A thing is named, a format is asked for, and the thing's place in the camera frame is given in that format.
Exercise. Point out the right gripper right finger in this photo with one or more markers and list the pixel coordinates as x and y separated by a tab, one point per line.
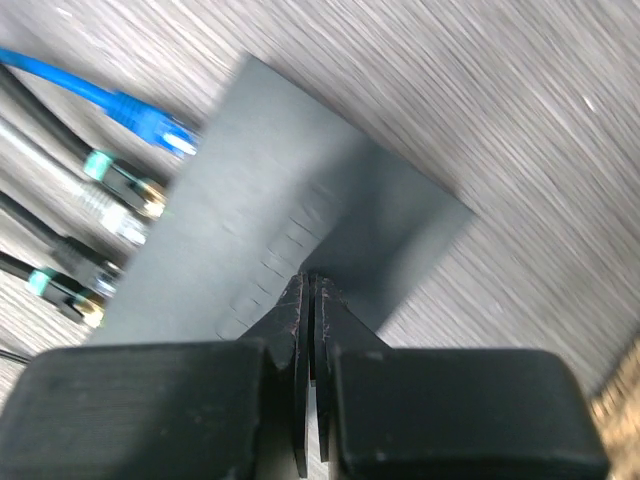
470	413

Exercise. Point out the wicker basket with liner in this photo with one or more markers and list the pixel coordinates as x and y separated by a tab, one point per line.
616	414

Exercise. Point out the black network switch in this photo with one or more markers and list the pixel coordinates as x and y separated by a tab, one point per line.
280	185

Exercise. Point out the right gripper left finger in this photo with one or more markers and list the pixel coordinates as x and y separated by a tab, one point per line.
208	410

